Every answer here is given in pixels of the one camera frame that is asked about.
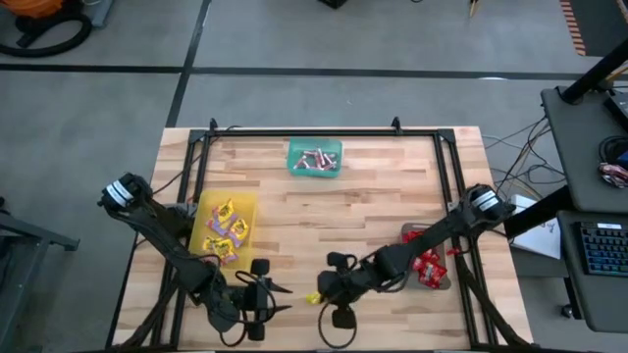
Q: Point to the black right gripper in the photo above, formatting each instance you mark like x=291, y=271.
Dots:
x=343, y=284

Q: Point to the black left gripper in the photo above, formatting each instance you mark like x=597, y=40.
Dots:
x=255, y=304

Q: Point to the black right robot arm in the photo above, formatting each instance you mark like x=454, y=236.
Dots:
x=441, y=228

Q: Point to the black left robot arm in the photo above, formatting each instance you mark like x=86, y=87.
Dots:
x=162, y=235

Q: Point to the grey plastic bin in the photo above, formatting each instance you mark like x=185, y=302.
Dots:
x=417, y=227

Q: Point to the yellow plastic bin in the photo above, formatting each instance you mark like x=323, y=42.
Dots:
x=245, y=201

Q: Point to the teal plastic bin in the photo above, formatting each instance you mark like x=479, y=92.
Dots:
x=294, y=171

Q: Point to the white paper sheet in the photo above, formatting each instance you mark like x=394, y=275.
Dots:
x=539, y=235

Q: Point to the black support bar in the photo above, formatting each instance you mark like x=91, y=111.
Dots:
x=535, y=216

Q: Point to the black caster wheel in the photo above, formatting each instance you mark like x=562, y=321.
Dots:
x=567, y=311

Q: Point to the grey desk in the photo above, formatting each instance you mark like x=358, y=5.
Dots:
x=574, y=294
x=579, y=147

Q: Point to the grey metal stand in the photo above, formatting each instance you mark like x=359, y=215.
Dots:
x=29, y=230

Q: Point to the backlit black keyboard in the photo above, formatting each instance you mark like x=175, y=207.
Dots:
x=606, y=250

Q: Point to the black floor object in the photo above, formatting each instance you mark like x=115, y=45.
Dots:
x=333, y=3

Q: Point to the yellow stick tool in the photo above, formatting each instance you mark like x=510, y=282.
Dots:
x=473, y=7

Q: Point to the black metal pole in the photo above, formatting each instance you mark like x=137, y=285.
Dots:
x=593, y=73

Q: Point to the orange shop vacuum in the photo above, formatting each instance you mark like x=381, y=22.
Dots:
x=34, y=6

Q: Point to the dark floor mat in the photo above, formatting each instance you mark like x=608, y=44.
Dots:
x=603, y=24

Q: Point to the black aluminium rig frame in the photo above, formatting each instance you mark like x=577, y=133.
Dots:
x=319, y=132

